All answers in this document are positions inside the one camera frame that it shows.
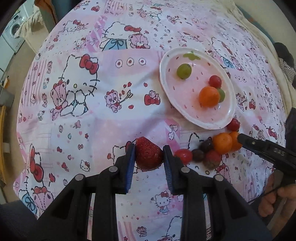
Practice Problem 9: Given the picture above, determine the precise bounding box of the small orange mandarin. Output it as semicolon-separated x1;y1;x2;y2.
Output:
229;132;242;151

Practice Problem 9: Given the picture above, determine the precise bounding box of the cherry tomato with stem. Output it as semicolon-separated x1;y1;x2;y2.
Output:
174;149;193;165

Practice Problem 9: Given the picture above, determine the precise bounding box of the green grape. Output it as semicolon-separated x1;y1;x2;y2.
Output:
177;63;192;79
217;88;225;103

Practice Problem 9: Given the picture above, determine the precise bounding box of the large orange mandarin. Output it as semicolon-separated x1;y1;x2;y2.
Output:
199;86;220;108

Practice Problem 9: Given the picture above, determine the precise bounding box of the red cherry tomato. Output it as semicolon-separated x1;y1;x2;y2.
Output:
226;118;240;132
209;75;222;89

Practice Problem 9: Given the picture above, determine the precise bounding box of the strawberry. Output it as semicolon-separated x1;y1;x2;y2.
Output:
135;137;163;171
203;150;222;170

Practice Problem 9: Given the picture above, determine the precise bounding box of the green grape front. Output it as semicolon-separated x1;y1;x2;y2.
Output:
177;63;192;79

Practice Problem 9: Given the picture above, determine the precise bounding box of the person right hand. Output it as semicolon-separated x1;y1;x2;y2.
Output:
258;174;295;221

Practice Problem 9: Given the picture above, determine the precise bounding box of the dark grape lower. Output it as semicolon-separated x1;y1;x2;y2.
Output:
191;149;205;163

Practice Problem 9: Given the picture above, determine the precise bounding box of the dark grape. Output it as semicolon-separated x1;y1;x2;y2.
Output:
191;149;205;163
199;137;213;153

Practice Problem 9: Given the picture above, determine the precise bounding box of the cream blanket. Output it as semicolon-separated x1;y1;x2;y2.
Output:
222;0;296;121

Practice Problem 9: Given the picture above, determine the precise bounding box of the dark grape upper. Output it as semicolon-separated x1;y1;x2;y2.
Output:
199;137;213;153

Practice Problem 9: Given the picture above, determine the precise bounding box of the black clothing pile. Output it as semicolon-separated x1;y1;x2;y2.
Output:
273;42;295;88

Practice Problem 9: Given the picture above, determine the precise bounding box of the pink strawberry-pattern plate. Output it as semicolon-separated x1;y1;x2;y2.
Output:
159;47;236;130

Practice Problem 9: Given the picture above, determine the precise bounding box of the Hello Kitty pink bedsheet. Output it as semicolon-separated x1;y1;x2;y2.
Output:
14;1;295;240

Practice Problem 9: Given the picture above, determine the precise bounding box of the white washing machine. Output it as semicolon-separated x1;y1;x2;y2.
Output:
2;4;28;54

